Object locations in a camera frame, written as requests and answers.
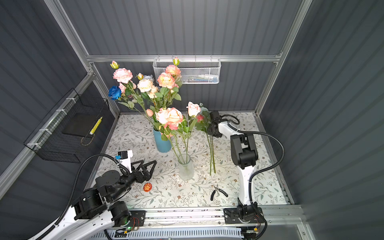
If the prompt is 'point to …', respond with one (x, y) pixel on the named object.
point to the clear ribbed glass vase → (186, 167)
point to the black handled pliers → (216, 188)
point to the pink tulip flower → (150, 113)
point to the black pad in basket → (81, 124)
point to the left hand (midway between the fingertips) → (150, 162)
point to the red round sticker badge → (147, 187)
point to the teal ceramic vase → (162, 146)
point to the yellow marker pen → (95, 126)
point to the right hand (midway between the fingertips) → (213, 133)
